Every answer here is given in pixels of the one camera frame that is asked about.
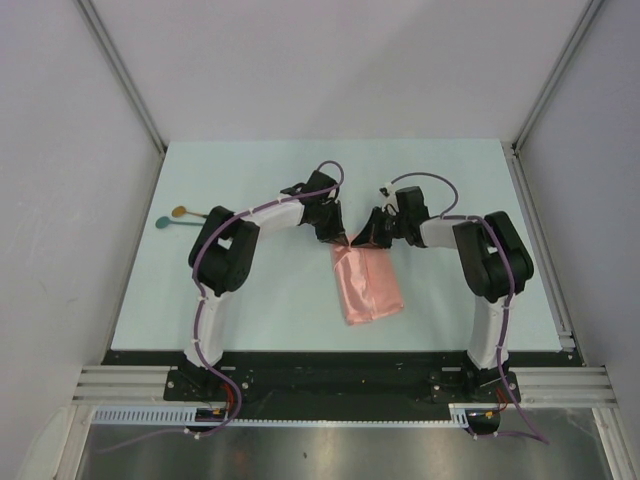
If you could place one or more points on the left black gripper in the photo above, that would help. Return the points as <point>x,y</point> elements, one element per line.
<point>337,230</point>

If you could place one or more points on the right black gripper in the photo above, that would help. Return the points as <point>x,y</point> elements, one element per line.
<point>372,235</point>

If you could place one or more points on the pink satin napkin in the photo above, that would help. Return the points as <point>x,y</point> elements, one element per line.
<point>367,284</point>

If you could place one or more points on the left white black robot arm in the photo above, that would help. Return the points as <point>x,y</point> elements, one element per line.
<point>223,253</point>

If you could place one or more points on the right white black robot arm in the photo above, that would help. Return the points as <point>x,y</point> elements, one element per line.
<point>495,262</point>

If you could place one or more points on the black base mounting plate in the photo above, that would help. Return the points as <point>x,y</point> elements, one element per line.
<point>355,385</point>

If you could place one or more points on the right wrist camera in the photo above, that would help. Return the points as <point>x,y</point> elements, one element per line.
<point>389,201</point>

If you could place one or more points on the gold spoon teal handle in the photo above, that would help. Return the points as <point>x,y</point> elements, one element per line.
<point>182,211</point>

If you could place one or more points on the white slotted cable duct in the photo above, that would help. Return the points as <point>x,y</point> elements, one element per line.
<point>193,417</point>

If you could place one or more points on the right aluminium table rail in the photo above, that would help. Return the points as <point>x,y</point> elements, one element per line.
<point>545,267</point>

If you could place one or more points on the front aluminium cross rail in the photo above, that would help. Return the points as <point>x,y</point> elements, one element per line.
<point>540,387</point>

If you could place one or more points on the left aluminium frame post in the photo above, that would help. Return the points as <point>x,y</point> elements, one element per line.
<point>101,36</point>

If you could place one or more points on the aluminium frame post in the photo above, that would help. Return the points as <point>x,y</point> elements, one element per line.
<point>563,62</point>
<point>101,36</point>

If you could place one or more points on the right aluminium frame post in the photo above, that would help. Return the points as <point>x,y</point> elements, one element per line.
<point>563,62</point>

